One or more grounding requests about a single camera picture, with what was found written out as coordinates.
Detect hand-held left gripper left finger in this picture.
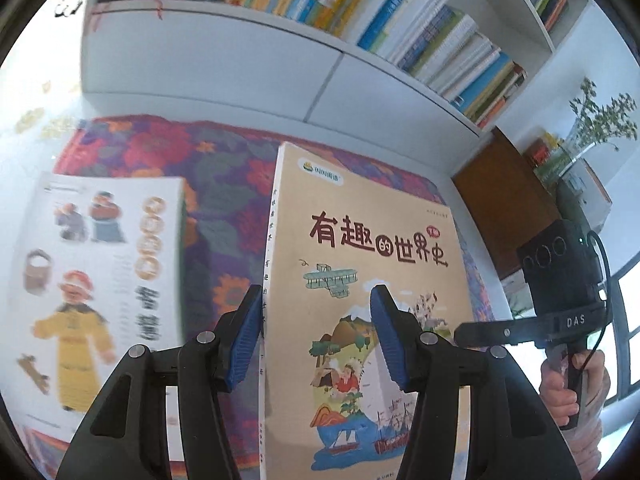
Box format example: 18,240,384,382
55,284,265,480

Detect green leafy plant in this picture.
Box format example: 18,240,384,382
567,77,640,151

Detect beige illustrated cover book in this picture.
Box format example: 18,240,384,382
260,141,476,480

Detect row of white and blue books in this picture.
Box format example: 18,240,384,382
357,0,528,128

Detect person's right hand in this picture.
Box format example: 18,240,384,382
539,347,612,423

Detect person's right forearm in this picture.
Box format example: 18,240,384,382
565,400,621,480

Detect white bookshelf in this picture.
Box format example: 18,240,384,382
80,0,591,136

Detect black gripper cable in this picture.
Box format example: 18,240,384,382
575,230,615,376

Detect white yellow-robed figure book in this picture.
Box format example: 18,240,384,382
7,170,188,441

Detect clear glass vase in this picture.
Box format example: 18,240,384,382
560,125,601,181

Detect floral patterned mat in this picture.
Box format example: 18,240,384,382
20,114,496,480

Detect yellow and red boxes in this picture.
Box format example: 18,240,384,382
522,132,563,166

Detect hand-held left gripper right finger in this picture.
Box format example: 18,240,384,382
369,284,576,480

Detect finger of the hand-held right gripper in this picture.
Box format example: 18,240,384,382
452,317,551,348

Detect brown wooden cabinet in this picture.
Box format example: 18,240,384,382
450,127,566,281

